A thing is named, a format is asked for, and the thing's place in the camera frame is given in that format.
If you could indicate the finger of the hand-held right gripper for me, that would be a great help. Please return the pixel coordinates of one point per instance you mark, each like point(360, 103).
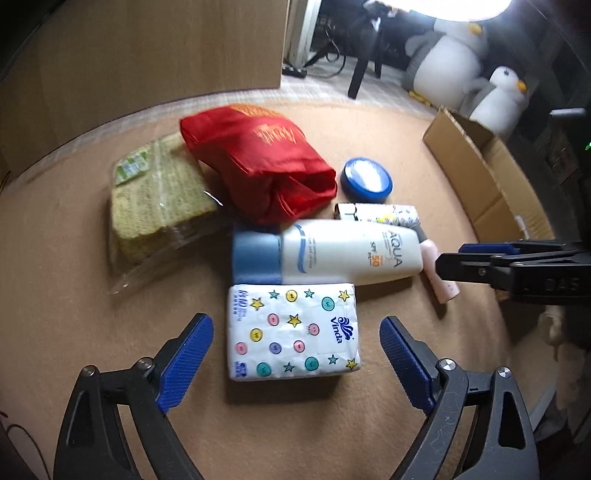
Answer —
point(489, 248)
point(466, 267)

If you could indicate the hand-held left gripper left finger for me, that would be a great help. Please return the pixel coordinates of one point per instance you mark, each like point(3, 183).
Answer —
point(184, 360)

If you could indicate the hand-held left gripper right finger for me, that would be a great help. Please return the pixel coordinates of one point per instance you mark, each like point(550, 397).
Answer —
point(406, 360)

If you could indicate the pink tube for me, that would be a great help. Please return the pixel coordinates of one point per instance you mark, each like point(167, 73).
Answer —
point(438, 272)

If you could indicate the cardboard box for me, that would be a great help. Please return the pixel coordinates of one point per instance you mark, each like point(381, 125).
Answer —
point(489, 175)

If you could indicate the small patterned white box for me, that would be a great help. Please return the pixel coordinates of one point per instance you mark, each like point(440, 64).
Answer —
point(383, 214)

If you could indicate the star-printed white tissue pack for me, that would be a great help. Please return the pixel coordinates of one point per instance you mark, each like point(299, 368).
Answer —
point(291, 332)

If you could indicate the white sunscreen bottle blue cap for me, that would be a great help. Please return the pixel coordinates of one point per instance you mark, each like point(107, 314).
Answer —
point(332, 251)

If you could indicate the round blue tin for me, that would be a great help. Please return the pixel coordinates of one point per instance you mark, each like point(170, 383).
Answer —
point(367, 180)

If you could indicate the red foil bag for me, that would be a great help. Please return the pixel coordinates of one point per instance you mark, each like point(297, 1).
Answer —
point(268, 166)

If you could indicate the person's right hand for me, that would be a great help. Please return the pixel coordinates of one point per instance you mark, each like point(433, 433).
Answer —
point(551, 325)

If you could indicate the small penguin plush toy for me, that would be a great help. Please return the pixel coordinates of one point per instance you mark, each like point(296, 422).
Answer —
point(501, 99)

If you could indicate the clear packet of noodle cakes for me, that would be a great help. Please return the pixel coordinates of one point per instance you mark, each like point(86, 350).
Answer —
point(157, 203)

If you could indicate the dark cabinet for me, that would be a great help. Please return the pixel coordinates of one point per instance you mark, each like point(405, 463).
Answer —
point(561, 92)

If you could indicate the large penguin plush toy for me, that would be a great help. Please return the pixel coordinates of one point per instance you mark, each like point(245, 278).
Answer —
point(445, 60)

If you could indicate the power strip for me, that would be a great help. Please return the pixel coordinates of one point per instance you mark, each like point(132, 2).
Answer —
point(294, 70)

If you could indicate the brown wooden panel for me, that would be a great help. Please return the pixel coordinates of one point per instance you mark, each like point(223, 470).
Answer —
point(138, 60)

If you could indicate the white metal frame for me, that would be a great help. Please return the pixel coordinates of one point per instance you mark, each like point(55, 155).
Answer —
point(300, 32)

